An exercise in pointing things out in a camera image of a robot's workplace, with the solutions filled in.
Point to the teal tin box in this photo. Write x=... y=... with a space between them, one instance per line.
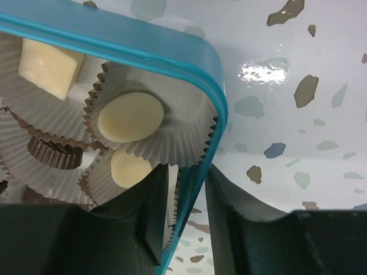
x=144 y=45

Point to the white oval chocolate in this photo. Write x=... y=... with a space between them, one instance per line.
x=128 y=170
x=130 y=117

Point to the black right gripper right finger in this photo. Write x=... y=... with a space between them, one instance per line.
x=251 y=237

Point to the brown fluted cup chocolate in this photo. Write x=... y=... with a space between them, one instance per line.
x=55 y=154

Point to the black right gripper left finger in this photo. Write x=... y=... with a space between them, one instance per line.
x=122 y=236

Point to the cream chocolate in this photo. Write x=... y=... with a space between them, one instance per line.
x=49 y=67

